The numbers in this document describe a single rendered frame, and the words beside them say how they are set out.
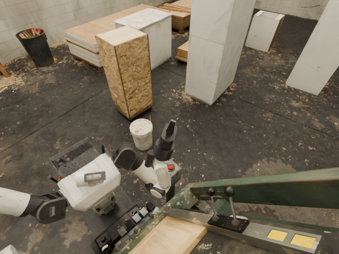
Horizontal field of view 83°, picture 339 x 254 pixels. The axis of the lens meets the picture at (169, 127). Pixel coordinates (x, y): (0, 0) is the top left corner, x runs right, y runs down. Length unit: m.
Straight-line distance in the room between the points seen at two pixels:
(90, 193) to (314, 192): 0.89
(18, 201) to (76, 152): 0.29
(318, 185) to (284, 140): 2.53
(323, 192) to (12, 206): 1.09
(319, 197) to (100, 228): 1.85
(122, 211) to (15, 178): 1.54
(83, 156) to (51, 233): 1.60
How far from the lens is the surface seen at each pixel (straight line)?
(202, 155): 2.69
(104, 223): 2.20
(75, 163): 1.06
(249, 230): 0.71
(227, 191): 0.72
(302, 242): 0.60
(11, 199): 1.00
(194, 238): 0.92
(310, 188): 0.78
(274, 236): 0.65
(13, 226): 2.81
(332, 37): 4.09
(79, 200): 1.02
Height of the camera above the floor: 2.19
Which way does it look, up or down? 47 degrees down
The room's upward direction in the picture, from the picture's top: straight up
